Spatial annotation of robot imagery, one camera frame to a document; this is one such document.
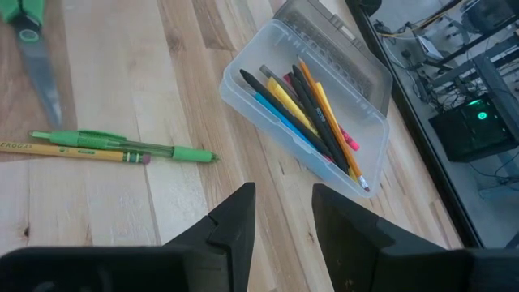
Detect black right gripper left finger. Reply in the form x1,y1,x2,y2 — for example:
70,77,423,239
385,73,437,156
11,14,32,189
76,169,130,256
164,182,257,292

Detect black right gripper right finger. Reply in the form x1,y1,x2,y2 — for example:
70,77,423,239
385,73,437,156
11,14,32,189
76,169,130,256
311,182,471,292

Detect orange wooden pencil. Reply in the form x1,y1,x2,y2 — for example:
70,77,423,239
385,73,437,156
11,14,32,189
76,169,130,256
297,56,371,193

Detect black click pen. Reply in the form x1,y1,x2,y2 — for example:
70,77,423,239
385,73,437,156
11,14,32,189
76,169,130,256
290,63,351,174
238,68,336,161

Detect blue multicolour click pen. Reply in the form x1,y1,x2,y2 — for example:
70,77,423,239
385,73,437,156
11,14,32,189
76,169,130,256
250,91,318,150

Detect yellow highlighter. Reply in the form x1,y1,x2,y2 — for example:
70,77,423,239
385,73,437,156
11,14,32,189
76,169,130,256
266,76,321,137

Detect grey pen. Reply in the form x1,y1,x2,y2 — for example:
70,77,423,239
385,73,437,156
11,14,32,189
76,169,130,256
259,63,303,107

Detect yellow wooden pencil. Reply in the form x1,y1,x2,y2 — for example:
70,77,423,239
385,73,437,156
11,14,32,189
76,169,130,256
0,140,152,165

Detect green handled scissors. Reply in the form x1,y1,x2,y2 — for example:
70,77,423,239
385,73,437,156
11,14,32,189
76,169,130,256
0,0,65,130

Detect clear plastic supply box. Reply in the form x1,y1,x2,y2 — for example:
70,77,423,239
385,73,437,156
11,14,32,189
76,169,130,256
218,0,394,200

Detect black computer with green light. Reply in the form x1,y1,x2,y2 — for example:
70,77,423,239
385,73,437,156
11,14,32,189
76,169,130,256
428,94,519,164

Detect black aluminium table frame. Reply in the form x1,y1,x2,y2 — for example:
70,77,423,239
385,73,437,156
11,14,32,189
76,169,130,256
345,0,484,249

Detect grey desk frame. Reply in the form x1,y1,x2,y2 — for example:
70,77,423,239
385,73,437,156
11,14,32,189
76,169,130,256
429,36,519,141

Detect yellow cable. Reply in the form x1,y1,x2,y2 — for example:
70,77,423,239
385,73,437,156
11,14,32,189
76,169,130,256
379,7,453,41

